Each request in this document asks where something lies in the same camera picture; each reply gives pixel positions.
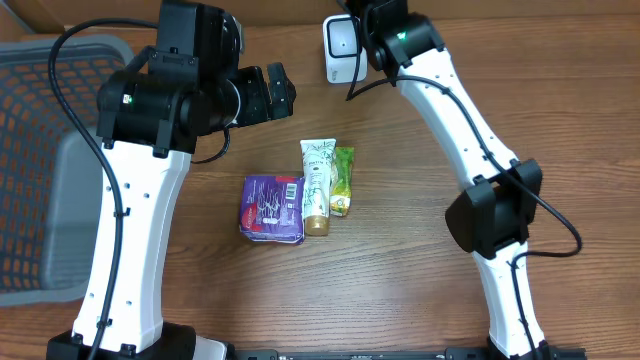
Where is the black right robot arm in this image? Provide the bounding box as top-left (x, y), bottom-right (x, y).
top-left (344, 1), bottom-right (546, 359)

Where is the green yellow snack packet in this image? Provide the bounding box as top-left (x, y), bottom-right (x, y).
top-left (329, 147), bottom-right (355, 217)

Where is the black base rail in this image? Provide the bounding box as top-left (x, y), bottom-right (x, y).
top-left (142, 344), bottom-right (589, 360)

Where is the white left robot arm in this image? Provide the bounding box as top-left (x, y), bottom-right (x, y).
top-left (47, 1), bottom-right (296, 360)

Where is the white gold cream tube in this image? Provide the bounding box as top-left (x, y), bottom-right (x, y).
top-left (300, 138), bottom-right (336, 236)

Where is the white barcode scanner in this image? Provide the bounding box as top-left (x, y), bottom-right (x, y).
top-left (322, 14), bottom-right (356, 84)

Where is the purple red liners pack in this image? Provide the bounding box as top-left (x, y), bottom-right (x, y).
top-left (239, 175), bottom-right (305, 245)

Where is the grey plastic mesh basket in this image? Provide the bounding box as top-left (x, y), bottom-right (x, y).
top-left (1, 39), bottom-right (103, 306)

